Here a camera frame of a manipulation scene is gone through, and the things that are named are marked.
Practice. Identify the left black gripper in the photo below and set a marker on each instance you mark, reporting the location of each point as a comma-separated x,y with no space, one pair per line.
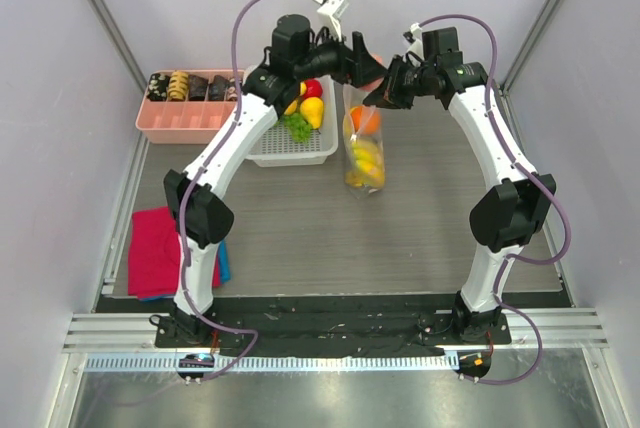
354,64

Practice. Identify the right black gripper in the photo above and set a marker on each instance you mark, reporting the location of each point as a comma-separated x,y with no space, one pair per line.
396,81

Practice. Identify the orange fruit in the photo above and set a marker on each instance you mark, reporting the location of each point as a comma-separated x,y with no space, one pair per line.
366,120

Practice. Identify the clear pink zip top bag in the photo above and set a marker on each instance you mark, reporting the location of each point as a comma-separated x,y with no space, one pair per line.
354,97

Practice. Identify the yellow lemon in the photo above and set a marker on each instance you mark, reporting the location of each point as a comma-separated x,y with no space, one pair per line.
348,127

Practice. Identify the yellow banana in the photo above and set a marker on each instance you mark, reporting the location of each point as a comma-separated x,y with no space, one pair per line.
366,164

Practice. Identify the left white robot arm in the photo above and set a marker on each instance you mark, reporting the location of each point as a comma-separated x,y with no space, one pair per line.
195,195

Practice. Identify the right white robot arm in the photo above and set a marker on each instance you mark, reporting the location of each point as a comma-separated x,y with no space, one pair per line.
516,201

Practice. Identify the red apple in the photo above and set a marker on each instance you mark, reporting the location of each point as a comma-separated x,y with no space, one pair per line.
313,88

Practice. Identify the yellow pear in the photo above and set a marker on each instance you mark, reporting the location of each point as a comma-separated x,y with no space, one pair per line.
312,110

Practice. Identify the small yellow pepper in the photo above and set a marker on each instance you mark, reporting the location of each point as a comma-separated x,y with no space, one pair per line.
292,108

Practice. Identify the green grapes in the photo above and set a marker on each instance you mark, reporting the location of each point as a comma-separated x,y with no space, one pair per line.
299,129

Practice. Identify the white plastic fruit basket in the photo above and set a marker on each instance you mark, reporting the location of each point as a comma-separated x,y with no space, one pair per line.
277,148

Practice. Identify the dark chocolate cake slice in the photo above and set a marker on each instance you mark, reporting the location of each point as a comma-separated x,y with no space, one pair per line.
197,88

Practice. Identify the tan swirl pastry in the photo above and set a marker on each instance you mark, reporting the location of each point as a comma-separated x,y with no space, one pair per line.
178,86

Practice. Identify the dark sushi roll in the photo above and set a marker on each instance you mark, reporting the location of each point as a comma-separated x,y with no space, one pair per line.
157,87

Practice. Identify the pink divided tray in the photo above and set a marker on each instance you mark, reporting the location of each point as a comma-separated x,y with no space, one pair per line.
184,122

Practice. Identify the blue folded cloth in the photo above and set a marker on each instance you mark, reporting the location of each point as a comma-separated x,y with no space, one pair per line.
224,265

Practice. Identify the red folded cloth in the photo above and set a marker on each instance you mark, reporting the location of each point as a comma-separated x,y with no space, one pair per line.
154,255

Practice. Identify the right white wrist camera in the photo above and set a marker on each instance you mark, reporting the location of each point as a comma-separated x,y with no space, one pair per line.
414,51

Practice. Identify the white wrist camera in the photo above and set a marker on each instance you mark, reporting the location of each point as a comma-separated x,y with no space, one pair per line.
414,51
329,13

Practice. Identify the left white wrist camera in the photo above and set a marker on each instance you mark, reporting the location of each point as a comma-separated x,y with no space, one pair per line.
329,13

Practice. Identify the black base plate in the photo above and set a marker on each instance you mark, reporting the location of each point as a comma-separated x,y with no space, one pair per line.
334,326

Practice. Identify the white slotted cable duct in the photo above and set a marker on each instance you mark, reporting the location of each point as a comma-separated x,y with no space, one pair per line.
194,362

